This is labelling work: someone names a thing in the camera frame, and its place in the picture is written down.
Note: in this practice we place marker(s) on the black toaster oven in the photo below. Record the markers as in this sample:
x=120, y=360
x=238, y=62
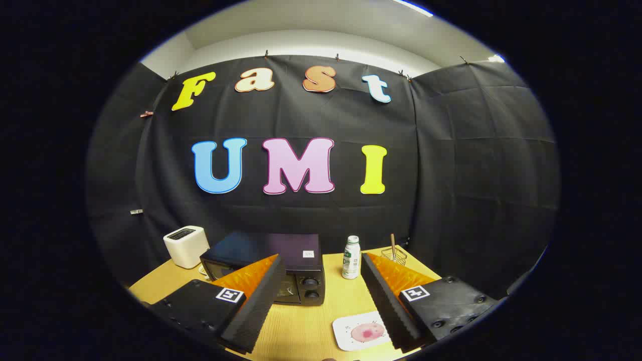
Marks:
x=261, y=245

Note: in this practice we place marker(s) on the wooden stick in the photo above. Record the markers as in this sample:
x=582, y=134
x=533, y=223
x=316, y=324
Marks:
x=393, y=243

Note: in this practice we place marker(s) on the white rectangular plate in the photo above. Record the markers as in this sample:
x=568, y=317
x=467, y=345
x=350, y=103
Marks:
x=343, y=333

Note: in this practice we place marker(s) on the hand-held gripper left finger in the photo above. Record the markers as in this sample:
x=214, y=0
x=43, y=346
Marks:
x=261, y=296

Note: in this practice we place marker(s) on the pink meat slice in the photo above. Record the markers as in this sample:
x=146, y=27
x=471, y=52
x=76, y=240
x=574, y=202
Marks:
x=367, y=332

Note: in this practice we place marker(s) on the white bread toaster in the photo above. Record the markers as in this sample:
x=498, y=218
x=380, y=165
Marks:
x=188, y=248

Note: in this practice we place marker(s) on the white green drink bottle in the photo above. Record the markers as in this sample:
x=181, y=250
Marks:
x=351, y=260

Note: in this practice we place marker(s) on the small white dish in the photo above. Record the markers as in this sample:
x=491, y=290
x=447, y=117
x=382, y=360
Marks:
x=202, y=271

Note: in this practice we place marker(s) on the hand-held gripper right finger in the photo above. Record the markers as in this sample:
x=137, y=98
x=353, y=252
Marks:
x=386, y=301

